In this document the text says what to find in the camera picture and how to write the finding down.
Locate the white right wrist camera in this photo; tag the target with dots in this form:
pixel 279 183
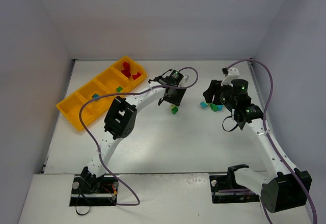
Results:
pixel 230 74

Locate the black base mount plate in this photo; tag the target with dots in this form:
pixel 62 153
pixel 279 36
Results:
pixel 223 193
pixel 105 194

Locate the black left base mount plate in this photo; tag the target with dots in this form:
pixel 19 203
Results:
pixel 105 194

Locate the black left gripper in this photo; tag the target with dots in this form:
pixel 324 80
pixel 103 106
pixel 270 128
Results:
pixel 174 96

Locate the dark green lego brick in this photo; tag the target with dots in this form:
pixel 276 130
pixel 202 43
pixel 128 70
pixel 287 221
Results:
pixel 174 110

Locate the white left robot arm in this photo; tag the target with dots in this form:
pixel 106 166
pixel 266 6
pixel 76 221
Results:
pixel 120 120

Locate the yellow four-compartment sorting tray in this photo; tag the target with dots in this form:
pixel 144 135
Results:
pixel 105 82

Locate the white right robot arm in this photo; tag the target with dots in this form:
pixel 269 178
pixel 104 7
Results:
pixel 285 185

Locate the green rounded lego piece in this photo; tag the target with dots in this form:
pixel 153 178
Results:
pixel 215 107

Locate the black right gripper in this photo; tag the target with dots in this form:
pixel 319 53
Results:
pixel 214 91

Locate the cyan small lego brick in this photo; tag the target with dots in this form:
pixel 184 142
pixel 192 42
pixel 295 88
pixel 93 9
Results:
pixel 203 104

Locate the red curved lego piece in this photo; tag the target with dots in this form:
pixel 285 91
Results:
pixel 126 69

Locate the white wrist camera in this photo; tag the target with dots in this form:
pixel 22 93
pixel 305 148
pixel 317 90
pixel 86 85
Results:
pixel 230 74
pixel 184 80

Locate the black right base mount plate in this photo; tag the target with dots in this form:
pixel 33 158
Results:
pixel 223 193

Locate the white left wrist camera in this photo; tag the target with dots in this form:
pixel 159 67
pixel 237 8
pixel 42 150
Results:
pixel 184 80

